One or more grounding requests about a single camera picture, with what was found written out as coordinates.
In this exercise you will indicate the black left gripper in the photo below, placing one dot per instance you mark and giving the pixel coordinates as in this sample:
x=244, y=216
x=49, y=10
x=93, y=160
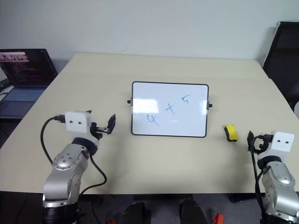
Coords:
x=94, y=130

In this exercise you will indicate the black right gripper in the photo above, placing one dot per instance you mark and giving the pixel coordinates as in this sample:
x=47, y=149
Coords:
x=261, y=146

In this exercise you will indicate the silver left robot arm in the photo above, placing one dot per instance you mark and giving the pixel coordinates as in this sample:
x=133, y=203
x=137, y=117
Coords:
x=67, y=168

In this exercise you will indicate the yellow and black eraser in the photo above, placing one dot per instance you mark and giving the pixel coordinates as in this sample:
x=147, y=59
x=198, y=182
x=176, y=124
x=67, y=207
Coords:
x=231, y=133

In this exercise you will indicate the small black-framed whiteboard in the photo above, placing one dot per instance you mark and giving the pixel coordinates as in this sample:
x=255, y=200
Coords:
x=169, y=109

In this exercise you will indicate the small orange object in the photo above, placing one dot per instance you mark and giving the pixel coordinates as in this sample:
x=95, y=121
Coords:
x=218, y=219

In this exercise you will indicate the open blue laptop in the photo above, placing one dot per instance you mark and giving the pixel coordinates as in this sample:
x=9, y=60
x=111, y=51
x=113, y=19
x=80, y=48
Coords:
x=25, y=77

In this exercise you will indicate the black office chair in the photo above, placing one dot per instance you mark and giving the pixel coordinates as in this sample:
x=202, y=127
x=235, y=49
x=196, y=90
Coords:
x=283, y=58

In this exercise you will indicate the dark rounded shape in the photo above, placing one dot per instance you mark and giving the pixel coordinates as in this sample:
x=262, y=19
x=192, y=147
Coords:
x=136, y=213
x=192, y=212

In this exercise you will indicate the white paper sheet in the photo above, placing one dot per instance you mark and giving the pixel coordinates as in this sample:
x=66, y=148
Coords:
x=5, y=92

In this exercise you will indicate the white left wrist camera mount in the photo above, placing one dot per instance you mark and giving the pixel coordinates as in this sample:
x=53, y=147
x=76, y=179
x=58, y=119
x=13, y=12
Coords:
x=77, y=126

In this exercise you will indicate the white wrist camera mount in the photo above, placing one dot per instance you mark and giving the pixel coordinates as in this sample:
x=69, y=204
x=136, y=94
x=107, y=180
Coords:
x=77, y=126
x=281, y=144

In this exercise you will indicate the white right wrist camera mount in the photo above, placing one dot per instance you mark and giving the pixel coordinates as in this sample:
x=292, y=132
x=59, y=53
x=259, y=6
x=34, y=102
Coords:
x=281, y=144

